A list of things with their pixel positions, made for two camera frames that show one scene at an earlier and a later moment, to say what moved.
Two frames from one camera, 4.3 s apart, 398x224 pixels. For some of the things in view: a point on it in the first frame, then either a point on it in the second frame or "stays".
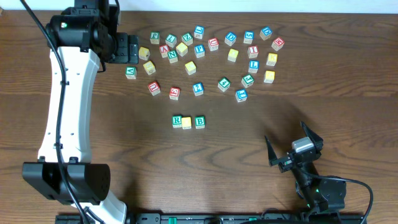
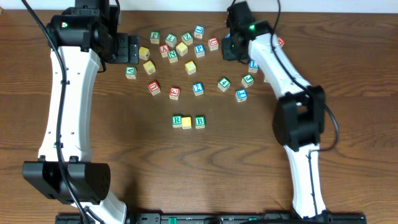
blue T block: (241, 95) stays
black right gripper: (288, 162) → (226, 52)
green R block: (176, 121) stays
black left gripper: (129, 48) stays
